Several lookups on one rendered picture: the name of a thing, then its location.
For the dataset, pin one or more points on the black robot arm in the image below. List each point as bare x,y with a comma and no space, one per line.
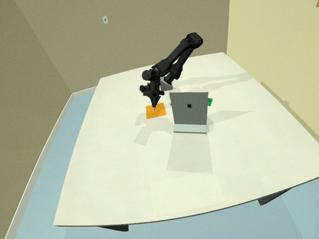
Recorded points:
166,66

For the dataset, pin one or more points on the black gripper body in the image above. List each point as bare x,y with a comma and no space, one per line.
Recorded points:
154,89

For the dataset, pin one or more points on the orange flat square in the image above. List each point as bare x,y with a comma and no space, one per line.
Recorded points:
159,111

